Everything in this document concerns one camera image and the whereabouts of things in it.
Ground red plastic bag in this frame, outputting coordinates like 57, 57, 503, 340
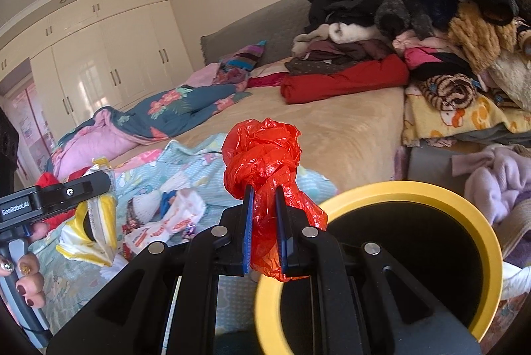
221, 118, 328, 282

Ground white printed plastic bag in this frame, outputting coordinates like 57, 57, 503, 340
124, 188, 206, 254

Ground yellow white snack bag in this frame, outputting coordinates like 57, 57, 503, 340
56, 157, 118, 267

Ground blue rubber glove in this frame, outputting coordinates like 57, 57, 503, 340
159, 190, 177, 218

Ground yellow rimmed black trash bin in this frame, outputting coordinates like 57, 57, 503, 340
255, 181, 502, 354

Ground left hand painted nails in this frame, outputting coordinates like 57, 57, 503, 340
1, 252, 46, 308

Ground red cartoon garment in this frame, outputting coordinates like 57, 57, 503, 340
37, 172, 85, 232

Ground light blue Hello Kitty sheet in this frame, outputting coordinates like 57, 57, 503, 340
29, 132, 340, 335

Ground tan bed cover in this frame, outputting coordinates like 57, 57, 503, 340
109, 56, 406, 194

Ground teal floral pink quilt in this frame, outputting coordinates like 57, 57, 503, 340
46, 83, 250, 181

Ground striped colourful pillow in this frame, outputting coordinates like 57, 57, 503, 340
214, 40, 266, 85

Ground grey bed headboard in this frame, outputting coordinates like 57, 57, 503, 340
200, 0, 311, 66

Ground yellow cartoon blanket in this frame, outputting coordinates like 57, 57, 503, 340
402, 85, 530, 147

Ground red folded garment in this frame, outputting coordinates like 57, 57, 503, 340
280, 54, 410, 104

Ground white fleece garment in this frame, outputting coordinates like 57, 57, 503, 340
329, 23, 383, 44

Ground cream built-in wardrobe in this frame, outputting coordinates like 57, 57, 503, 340
1, 0, 192, 138

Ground tiger striped knit garment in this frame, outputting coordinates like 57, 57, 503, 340
417, 74, 477, 111

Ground black jacket on pile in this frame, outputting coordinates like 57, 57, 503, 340
304, 0, 383, 33

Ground lavender fleece garment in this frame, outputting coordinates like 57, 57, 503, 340
451, 146, 530, 226

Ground mustard knit sweater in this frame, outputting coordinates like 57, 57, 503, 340
448, 2, 517, 74

